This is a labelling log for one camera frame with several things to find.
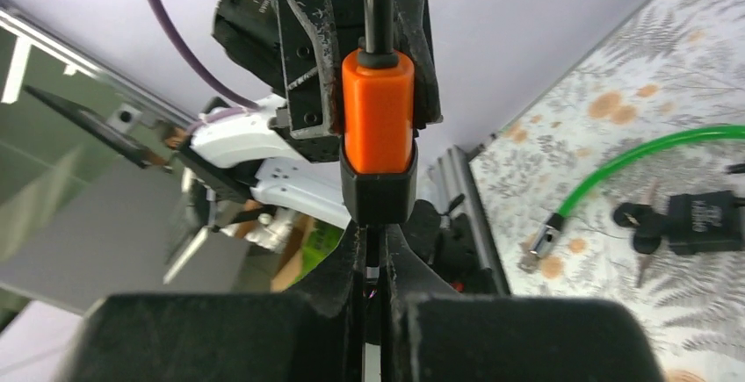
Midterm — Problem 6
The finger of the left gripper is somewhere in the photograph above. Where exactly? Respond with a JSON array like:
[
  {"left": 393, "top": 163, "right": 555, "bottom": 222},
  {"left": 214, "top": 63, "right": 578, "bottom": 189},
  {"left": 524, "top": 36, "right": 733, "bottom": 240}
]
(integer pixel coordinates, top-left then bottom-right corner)
[
  {"left": 276, "top": 0, "right": 348, "bottom": 140},
  {"left": 394, "top": 0, "right": 441, "bottom": 130}
]

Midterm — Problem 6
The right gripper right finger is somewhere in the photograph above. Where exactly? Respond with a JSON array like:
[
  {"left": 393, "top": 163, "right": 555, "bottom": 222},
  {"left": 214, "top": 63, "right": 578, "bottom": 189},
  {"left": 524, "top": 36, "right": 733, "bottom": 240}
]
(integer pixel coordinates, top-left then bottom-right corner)
[{"left": 380, "top": 226, "right": 663, "bottom": 381}]

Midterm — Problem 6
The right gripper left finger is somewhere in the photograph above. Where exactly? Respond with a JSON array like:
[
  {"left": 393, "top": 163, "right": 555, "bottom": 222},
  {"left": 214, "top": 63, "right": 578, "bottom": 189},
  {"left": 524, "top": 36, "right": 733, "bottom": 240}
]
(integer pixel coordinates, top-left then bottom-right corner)
[{"left": 58, "top": 224, "right": 366, "bottom": 381}]

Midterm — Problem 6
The orange black padlock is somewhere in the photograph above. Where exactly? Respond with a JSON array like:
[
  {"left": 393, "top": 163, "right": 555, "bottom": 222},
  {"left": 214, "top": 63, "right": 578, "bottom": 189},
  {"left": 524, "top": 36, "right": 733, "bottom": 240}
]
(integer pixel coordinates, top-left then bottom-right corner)
[{"left": 340, "top": 0, "right": 417, "bottom": 226}]

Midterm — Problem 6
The green cable lock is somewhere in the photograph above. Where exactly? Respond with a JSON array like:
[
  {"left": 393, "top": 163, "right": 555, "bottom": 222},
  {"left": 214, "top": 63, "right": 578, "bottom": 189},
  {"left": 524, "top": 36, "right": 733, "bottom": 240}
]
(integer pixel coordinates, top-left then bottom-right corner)
[{"left": 517, "top": 126, "right": 745, "bottom": 275}]

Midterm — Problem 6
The black padlock with keys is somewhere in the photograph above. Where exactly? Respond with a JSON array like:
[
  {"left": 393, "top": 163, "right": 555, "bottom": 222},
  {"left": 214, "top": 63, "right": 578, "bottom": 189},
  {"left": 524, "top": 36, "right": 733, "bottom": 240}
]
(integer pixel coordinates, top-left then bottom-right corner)
[{"left": 611, "top": 183, "right": 744, "bottom": 288}]

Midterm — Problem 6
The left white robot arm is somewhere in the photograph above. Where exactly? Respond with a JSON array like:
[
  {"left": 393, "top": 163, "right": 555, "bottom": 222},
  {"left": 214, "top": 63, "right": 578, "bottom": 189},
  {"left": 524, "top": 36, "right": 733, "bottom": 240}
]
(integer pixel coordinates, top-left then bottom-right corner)
[{"left": 177, "top": 0, "right": 442, "bottom": 227}]

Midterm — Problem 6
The green cardboard box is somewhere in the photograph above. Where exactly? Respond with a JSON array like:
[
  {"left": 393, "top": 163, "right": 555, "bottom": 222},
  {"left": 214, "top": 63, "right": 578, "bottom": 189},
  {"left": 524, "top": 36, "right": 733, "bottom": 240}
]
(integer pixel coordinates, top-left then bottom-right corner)
[{"left": 270, "top": 216, "right": 343, "bottom": 292}]

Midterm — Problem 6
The floral table mat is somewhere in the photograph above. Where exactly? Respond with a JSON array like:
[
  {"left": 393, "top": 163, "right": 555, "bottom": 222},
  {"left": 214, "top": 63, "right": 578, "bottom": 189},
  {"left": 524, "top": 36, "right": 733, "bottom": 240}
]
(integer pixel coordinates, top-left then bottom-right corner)
[{"left": 471, "top": 0, "right": 744, "bottom": 381}]

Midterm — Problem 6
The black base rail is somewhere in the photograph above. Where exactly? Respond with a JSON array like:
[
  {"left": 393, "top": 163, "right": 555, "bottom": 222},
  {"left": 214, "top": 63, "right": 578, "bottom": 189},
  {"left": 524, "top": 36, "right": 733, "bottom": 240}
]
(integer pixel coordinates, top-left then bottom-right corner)
[{"left": 401, "top": 147, "right": 511, "bottom": 296}]

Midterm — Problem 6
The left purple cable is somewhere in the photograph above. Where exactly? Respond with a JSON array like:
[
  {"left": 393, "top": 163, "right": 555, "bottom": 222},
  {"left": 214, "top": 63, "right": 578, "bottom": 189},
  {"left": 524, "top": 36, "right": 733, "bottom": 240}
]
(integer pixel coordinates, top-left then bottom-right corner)
[{"left": 132, "top": 0, "right": 263, "bottom": 112}]

